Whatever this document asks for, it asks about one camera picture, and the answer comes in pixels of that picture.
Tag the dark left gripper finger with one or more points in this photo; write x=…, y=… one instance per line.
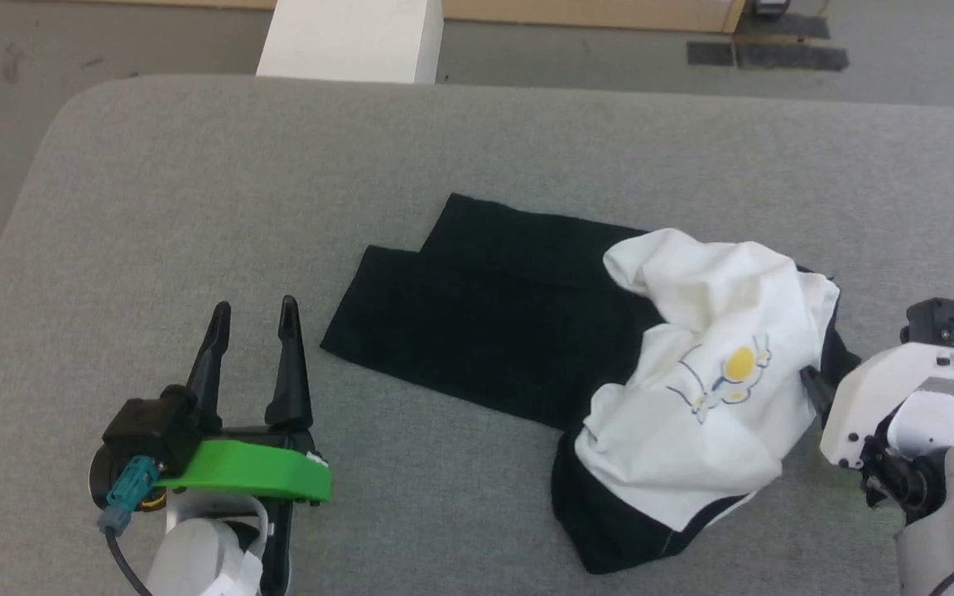
x=289, y=372
x=214, y=358

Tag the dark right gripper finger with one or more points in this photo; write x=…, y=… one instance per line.
x=816, y=393

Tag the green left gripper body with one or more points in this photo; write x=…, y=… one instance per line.
x=253, y=470

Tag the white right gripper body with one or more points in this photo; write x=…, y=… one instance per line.
x=883, y=389

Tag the white and black raglan shirt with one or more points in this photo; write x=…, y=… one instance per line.
x=609, y=364

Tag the long black floor mat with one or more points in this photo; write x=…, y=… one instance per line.
x=775, y=56

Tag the white square pillar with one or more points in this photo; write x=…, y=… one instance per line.
x=353, y=37

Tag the dark device on floor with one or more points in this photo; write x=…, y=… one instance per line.
x=772, y=7

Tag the wooden baseboard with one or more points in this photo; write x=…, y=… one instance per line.
x=593, y=12

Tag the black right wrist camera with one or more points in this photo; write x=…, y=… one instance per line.
x=945, y=321

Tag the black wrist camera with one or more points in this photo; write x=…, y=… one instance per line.
x=150, y=430
x=945, y=321

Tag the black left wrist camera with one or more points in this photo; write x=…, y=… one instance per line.
x=150, y=430

